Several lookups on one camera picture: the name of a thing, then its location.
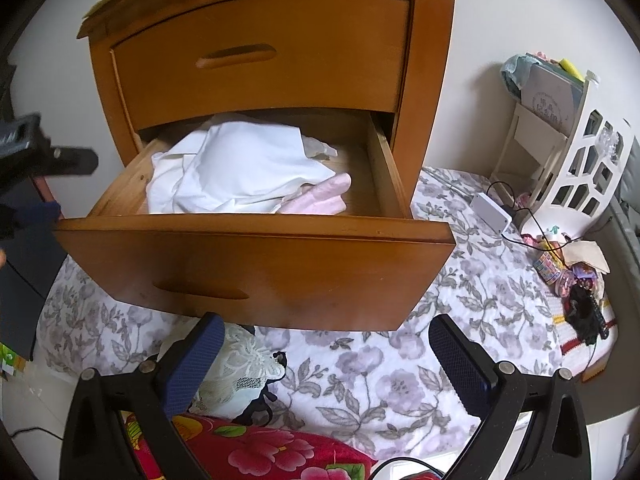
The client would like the pale lace underwear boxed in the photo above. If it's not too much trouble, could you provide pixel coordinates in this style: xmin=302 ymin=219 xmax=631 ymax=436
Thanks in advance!
xmin=192 ymin=324 xmax=286 ymax=416

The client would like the wooden nightstand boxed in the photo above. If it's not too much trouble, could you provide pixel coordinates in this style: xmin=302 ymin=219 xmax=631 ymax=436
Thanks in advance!
xmin=76 ymin=0 xmax=468 ymax=221

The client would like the white cloth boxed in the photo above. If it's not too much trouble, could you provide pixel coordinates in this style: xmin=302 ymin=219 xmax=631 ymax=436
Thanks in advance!
xmin=147 ymin=121 xmax=333 ymax=216

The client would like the red floral blanket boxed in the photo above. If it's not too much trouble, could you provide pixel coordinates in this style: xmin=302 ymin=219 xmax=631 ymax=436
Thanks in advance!
xmin=120 ymin=410 xmax=381 ymax=480

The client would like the green printed box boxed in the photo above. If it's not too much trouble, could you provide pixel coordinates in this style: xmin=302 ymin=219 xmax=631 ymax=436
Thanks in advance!
xmin=0 ymin=342 xmax=26 ymax=381

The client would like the beige paper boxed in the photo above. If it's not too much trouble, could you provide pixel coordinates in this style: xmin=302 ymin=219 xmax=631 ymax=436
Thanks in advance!
xmin=562 ymin=240 xmax=611 ymax=273

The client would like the grey book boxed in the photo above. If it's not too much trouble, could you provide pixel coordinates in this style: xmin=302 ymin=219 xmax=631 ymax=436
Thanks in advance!
xmin=520 ymin=62 xmax=583 ymax=126

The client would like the striped knitted mat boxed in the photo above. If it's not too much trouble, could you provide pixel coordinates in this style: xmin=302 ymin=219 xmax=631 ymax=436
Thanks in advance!
xmin=547 ymin=290 xmax=618 ymax=381

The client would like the black lace underwear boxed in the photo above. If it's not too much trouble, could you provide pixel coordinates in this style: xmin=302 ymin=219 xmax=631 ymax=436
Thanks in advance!
xmin=230 ymin=325 xmax=291 ymax=428

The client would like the dark grey panel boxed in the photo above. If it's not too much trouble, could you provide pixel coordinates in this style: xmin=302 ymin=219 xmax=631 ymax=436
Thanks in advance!
xmin=0 ymin=240 xmax=68 ymax=361

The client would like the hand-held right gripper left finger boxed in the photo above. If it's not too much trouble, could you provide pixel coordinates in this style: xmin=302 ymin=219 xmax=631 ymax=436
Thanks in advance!
xmin=59 ymin=311 xmax=226 ymax=480

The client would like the pink foam strip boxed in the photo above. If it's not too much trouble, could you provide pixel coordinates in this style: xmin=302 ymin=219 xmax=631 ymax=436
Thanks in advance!
xmin=31 ymin=175 xmax=61 ymax=206

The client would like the pale blue bag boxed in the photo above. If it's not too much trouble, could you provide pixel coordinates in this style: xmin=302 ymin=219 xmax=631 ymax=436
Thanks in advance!
xmin=501 ymin=55 xmax=538 ymax=98

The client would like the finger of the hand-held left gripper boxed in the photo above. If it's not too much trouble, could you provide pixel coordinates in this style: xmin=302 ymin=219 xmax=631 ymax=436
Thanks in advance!
xmin=49 ymin=146 xmax=99 ymax=177
xmin=0 ymin=201 xmax=62 ymax=241

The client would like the cream cloth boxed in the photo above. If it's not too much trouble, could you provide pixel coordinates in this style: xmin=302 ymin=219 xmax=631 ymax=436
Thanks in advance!
xmin=302 ymin=135 xmax=340 ymax=161

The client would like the white power box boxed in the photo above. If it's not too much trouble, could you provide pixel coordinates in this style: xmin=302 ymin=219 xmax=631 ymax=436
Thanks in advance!
xmin=471 ymin=192 xmax=513 ymax=233

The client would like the colourful tape roll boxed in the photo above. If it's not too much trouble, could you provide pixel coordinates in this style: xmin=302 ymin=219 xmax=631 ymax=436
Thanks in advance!
xmin=532 ymin=250 xmax=566 ymax=283

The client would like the yellowish paper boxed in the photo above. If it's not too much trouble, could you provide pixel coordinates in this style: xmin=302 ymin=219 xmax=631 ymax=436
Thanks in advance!
xmin=87 ymin=0 xmax=128 ymax=21

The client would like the black furry toy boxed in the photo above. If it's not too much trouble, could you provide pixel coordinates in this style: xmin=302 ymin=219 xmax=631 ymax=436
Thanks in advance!
xmin=565 ymin=285 xmax=611 ymax=346

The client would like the grey floral bedsheet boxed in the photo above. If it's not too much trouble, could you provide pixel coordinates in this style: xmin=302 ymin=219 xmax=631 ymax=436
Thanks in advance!
xmin=37 ymin=165 xmax=616 ymax=461

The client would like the white cutout rack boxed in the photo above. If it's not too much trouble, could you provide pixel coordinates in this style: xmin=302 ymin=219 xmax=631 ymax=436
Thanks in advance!
xmin=492 ymin=52 xmax=626 ymax=223

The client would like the wooden drawer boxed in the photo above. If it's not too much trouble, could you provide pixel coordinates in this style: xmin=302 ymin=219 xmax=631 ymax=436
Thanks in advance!
xmin=109 ymin=0 xmax=413 ymax=131
xmin=52 ymin=110 xmax=456 ymax=332

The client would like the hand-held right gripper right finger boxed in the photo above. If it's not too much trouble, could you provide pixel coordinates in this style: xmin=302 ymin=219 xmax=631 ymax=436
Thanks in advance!
xmin=429 ymin=314 xmax=592 ymax=480

